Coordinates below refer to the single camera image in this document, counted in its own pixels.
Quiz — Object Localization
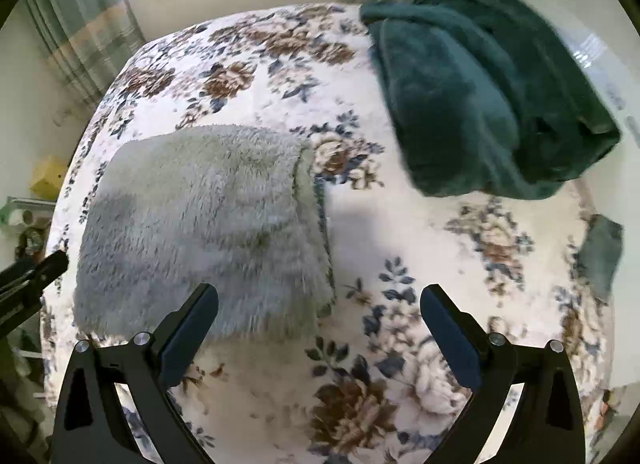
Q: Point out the grey fleece pants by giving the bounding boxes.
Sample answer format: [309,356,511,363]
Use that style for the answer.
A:
[74,125,320,340]

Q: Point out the yellow box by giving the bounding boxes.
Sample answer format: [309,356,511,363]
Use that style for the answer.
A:
[29,156,67,202]

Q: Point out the small teal cloth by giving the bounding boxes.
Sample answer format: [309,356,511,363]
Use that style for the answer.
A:
[577,215,624,302]

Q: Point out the floral bed sheet mattress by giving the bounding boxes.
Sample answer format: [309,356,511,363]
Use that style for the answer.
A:
[39,3,618,464]

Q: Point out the left green curtain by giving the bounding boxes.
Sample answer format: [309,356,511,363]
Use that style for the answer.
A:
[23,0,144,112]

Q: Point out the folded dark teal clothes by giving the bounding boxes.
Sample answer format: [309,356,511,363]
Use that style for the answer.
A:
[293,142,335,319]

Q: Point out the dark green plush blanket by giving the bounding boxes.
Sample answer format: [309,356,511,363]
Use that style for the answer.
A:
[360,0,620,201]

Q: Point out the white bed headboard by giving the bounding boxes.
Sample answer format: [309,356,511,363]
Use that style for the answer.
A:
[524,0,639,386]

